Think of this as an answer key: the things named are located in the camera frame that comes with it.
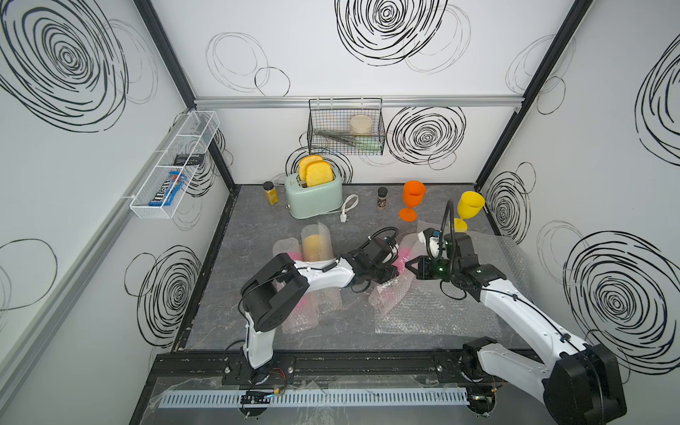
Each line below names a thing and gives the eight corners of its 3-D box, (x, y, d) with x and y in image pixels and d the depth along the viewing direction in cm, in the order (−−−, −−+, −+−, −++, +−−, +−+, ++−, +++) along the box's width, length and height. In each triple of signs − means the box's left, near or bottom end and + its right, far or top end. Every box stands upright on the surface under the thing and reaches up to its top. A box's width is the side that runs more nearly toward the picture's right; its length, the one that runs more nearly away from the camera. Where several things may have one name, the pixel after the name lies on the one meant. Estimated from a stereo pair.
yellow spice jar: (270, 206, 114) (265, 191, 107) (266, 198, 117) (261, 182, 110) (279, 203, 116) (275, 187, 108) (275, 195, 119) (271, 179, 111)
